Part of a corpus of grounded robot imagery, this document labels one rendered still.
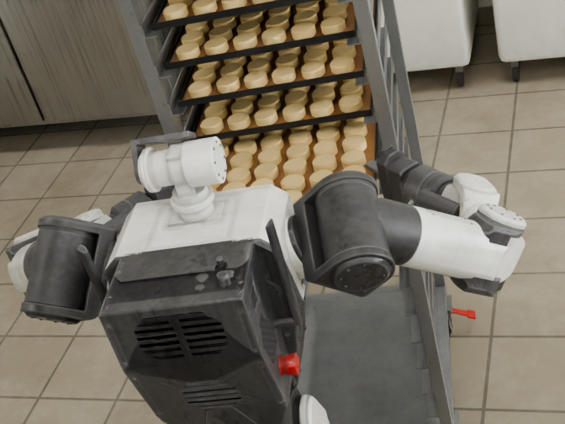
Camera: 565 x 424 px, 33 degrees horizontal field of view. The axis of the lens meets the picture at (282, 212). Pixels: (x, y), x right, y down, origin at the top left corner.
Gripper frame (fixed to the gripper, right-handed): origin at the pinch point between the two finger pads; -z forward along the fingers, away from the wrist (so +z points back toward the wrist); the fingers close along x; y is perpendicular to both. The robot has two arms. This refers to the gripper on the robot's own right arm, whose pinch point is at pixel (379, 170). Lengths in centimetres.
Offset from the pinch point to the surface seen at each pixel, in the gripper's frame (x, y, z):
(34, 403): -107, 62, -134
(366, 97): 6.0, -12.7, -15.5
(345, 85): 8.0, -11.8, -20.7
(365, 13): 29.7, -8.6, -5.0
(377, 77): 15.6, -8.5, -5.1
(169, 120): 13.8, 23.3, -36.7
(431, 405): -84, -8, -10
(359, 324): -92, -23, -57
